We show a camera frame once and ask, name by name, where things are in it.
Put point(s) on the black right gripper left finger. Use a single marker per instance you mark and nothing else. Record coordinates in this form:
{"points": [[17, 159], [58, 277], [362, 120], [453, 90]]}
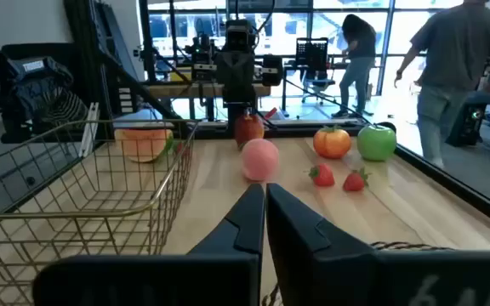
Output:
{"points": [[211, 272]]}

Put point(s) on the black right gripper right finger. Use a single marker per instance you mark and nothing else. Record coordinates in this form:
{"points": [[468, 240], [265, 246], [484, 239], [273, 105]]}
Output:
{"points": [[313, 263]]}

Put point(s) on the red apple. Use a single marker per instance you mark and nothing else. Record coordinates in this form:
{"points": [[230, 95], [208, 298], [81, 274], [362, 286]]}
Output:
{"points": [[249, 132]]}

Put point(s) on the pink peach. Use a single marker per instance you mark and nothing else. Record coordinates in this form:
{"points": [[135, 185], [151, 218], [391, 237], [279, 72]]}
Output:
{"points": [[260, 160]]}

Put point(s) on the red strawberry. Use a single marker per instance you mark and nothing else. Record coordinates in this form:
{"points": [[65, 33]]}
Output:
{"points": [[322, 176], [354, 182]]}

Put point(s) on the orange tomato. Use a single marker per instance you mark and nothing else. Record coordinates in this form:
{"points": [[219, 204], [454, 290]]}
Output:
{"points": [[332, 143]]}

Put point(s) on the green apple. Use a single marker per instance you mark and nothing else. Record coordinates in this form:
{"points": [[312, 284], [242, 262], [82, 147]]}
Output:
{"points": [[377, 143]]}

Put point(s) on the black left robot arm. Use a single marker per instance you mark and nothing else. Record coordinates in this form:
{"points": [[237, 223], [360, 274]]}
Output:
{"points": [[272, 70]]}

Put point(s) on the black background robot arm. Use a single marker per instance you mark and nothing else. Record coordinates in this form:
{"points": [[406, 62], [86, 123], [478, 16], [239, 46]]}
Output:
{"points": [[202, 59]]}

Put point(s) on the wooden background table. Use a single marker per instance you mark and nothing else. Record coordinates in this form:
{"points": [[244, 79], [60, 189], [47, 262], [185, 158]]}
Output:
{"points": [[177, 90]]}

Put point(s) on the black mesh office chair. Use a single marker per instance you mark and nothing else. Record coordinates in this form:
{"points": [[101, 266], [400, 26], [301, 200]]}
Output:
{"points": [[311, 53]]}

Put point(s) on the person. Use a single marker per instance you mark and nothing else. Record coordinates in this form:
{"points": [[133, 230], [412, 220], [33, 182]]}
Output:
{"points": [[360, 47], [457, 55]]}

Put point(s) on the black lattice stand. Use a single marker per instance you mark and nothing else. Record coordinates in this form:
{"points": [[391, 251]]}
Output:
{"points": [[109, 51]]}

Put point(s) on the white plastic strip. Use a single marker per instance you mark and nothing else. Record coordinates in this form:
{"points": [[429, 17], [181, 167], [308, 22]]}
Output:
{"points": [[89, 127]]}

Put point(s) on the black fabric-covered equipment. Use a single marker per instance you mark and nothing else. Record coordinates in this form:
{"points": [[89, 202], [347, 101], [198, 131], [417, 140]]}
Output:
{"points": [[32, 93]]}

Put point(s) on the black computer tower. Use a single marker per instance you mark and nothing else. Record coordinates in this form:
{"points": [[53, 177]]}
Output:
{"points": [[468, 123]]}

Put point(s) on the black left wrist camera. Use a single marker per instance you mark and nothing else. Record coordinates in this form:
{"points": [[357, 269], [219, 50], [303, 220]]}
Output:
{"points": [[241, 36]]}

